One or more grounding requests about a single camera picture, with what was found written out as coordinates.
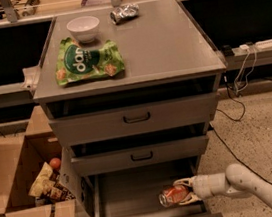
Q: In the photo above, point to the grey bottom drawer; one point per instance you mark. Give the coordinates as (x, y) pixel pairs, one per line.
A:
(134, 192)

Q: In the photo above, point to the white bowl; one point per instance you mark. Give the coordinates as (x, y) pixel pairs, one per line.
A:
(84, 29)

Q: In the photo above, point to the grey top drawer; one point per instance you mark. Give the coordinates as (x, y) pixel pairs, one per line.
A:
(134, 120)

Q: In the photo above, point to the orange fruit in box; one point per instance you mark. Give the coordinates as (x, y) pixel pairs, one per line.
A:
(55, 163)

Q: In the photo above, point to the grey drawer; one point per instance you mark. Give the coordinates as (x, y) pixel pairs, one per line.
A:
(140, 156)
(134, 120)
(134, 192)

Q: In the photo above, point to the grey drawer cabinet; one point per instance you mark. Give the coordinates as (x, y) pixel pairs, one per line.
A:
(165, 58)

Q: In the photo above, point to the crumpled silver foil bag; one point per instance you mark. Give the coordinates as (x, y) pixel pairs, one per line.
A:
(124, 13)

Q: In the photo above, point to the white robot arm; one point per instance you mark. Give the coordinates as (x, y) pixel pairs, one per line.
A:
(236, 181)

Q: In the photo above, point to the brown snack packet in box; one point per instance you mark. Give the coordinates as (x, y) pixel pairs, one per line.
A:
(56, 192)

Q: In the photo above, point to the white power strip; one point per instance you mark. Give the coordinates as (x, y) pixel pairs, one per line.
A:
(263, 45)

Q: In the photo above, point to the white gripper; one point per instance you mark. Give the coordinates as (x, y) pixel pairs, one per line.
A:
(203, 185)

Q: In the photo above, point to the cardboard box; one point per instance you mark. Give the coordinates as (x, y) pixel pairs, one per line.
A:
(21, 159)

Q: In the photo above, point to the green chip bag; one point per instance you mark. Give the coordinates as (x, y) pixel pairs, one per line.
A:
(76, 64)

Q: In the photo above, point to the grey middle drawer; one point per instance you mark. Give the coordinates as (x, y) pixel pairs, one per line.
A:
(140, 156)

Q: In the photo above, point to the orange soda can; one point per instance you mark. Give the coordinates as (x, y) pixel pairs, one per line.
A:
(173, 195)

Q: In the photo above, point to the yellow snack bag in box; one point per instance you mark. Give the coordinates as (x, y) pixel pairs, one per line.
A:
(37, 187)

